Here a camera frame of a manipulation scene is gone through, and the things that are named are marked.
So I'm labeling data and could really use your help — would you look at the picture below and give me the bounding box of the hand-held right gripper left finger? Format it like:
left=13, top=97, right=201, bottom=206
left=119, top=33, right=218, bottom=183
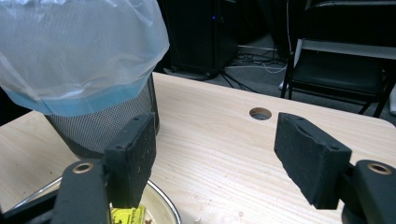
left=103, top=112, right=157, bottom=210

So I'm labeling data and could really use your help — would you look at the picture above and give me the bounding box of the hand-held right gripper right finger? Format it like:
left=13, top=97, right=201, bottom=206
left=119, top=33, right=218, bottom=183
left=273, top=112, right=353, bottom=210

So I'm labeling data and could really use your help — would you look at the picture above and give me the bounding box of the white bowl with perforated strainer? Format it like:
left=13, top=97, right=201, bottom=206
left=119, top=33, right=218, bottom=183
left=8, top=175, right=183, bottom=224

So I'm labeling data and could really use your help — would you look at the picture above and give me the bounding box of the tea bag with yellow tag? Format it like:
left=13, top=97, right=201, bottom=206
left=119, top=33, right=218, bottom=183
left=109, top=203, right=148, bottom=224

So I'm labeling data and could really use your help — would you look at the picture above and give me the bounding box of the black mesh trash bin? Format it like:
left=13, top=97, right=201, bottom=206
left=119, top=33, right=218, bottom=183
left=44, top=74, right=161, bottom=161

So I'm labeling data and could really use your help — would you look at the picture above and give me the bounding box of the black folding chair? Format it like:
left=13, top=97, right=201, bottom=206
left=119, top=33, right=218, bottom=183
left=279, top=0, right=396, bottom=119

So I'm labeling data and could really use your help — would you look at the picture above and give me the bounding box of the blue plastic trash bag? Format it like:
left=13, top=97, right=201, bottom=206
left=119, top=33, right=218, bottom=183
left=0, top=0, right=171, bottom=118

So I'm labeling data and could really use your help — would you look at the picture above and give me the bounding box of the black computer tower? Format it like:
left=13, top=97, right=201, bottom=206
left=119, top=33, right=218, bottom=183
left=161, top=0, right=240, bottom=79

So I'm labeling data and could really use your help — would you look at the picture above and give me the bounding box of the floor cables bundle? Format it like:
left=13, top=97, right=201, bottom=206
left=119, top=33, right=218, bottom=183
left=222, top=51, right=289, bottom=94

